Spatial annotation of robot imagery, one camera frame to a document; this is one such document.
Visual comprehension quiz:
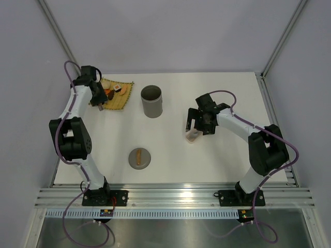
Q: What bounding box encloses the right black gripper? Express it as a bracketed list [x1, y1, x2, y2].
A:
[186, 107, 216, 135]

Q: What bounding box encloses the white round bun toy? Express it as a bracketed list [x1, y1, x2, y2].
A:
[101, 80, 111, 90]

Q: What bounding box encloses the clear cutlery case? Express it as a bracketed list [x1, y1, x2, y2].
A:
[185, 129, 203, 144]

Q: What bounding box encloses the grey cylindrical lunch container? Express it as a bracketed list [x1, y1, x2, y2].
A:
[141, 85, 163, 118]

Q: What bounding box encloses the grey round lid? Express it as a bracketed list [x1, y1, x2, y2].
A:
[128, 147, 152, 170]

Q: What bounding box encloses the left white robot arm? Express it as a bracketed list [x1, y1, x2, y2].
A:
[49, 66, 112, 206]

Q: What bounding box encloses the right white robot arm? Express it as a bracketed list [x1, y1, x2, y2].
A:
[186, 93, 289, 206]

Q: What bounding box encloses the dark brown food piece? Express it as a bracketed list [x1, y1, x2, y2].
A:
[108, 90, 115, 101]

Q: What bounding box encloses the metal spoon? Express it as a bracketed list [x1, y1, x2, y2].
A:
[190, 131, 202, 138]

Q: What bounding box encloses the sushi roll piece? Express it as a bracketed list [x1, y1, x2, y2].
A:
[113, 84, 122, 92]

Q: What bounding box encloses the bamboo mat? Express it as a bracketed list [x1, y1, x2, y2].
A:
[101, 78, 134, 111]

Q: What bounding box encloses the orange food slice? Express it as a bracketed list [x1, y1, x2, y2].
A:
[119, 85, 129, 96]

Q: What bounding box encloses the brown lid handle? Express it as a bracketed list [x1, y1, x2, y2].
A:
[136, 149, 142, 165]

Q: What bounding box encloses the aluminium front rail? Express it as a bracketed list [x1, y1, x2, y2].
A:
[35, 183, 315, 209]

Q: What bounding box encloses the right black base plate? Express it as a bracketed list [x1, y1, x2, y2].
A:
[213, 190, 256, 207]

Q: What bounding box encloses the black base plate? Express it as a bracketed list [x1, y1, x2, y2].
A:
[213, 190, 256, 207]
[82, 190, 129, 207]

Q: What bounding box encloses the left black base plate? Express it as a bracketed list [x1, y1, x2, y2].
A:
[82, 190, 129, 207]

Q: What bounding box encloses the white slotted cable duct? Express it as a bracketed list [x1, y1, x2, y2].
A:
[45, 209, 240, 219]

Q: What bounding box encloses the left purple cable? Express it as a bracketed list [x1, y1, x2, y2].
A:
[55, 60, 116, 246]

